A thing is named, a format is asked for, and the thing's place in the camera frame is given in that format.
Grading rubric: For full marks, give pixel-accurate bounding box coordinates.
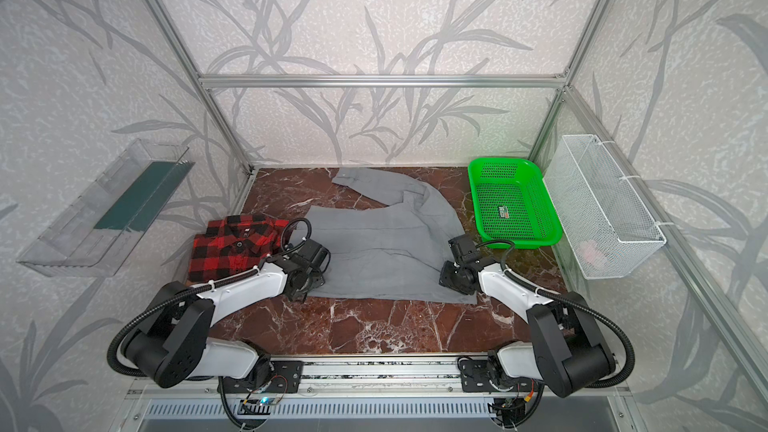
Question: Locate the grey long sleeve shirt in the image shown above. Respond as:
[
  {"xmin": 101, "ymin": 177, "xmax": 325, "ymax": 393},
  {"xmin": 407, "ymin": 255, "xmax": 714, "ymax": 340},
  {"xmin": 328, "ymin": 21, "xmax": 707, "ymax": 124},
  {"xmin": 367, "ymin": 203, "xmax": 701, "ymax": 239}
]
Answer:
[{"xmin": 306, "ymin": 168, "xmax": 477, "ymax": 305}]

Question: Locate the green plastic basket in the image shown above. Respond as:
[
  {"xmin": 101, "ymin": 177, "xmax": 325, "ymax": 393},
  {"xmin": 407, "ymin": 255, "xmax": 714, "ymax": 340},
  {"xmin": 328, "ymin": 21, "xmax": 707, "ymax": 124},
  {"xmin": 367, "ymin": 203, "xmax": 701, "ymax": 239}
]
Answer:
[{"xmin": 468, "ymin": 157, "xmax": 563, "ymax": 250}]

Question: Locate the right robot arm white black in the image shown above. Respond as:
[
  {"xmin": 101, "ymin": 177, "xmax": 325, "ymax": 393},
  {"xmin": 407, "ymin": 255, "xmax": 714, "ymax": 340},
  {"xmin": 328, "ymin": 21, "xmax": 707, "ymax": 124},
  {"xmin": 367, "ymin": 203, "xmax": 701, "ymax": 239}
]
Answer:
[{"xmin": 439, "ymin": 234, "xmax": 636, "ymax": 398}]

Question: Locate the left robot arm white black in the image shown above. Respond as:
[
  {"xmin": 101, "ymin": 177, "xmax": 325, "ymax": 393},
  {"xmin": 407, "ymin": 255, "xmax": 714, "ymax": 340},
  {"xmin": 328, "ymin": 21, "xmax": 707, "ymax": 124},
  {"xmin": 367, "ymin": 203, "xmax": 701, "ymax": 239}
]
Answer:
[{"xmin": 106, "ymin": 218, "xmax": 331, "ymax": 389}]

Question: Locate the red black plaid folded shirt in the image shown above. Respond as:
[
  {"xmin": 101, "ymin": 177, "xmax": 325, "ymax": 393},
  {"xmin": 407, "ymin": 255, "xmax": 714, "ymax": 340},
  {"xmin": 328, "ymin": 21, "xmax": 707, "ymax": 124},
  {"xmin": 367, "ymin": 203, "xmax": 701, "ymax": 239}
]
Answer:
[{"xmin": 187, "ymin": 213, "xmax": 288, "ymax": 283}]

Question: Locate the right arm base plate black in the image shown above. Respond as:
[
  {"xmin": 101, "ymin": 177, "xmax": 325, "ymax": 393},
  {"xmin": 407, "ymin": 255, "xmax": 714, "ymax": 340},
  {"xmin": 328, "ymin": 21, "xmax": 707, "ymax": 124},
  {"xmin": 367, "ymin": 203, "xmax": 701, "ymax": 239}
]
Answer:
[{"xmin": 456, "ymin": 356, "xmax": 542, "ymax": 394}]

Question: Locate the aluminium front rail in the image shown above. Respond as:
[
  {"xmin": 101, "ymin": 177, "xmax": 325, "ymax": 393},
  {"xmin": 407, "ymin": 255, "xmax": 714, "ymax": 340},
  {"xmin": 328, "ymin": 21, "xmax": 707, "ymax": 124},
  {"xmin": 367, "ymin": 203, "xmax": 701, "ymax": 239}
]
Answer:
[{"xmin": 125, "ymin": 353, "xmax": 631, "ymax": 401}]

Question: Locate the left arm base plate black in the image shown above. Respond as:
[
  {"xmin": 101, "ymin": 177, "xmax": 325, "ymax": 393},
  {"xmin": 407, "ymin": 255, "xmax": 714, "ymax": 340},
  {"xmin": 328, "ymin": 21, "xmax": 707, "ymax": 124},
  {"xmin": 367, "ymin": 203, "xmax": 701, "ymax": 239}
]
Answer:
[{"xmin": 263, "ymin": 360, "xmax": 304, "ymax": 394}]

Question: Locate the pink item in wire basket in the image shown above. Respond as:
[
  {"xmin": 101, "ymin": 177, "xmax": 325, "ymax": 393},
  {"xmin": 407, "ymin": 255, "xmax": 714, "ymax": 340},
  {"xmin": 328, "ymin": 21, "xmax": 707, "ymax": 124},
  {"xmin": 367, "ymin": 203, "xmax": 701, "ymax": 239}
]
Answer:
[{"xmin": 578, "ymin": 240, "xmax": 607, "ymax": 269}]

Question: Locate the white wire mesh basket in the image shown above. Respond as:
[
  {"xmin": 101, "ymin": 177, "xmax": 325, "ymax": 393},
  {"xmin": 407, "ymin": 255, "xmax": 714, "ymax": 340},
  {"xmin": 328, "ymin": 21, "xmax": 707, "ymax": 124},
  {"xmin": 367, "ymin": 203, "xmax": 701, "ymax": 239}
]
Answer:
[{"xmin": 544, "ymin": 134, "xmax": 667, "ymax": 280}]

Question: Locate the clear plastic wall bin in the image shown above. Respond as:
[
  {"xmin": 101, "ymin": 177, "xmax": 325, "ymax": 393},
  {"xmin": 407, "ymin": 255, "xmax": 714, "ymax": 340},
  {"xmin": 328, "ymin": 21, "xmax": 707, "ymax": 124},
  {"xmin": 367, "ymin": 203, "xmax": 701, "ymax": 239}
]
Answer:
[{"xmin": 17, "ymin": 139, "xmax": 195, "ymax": 278}]

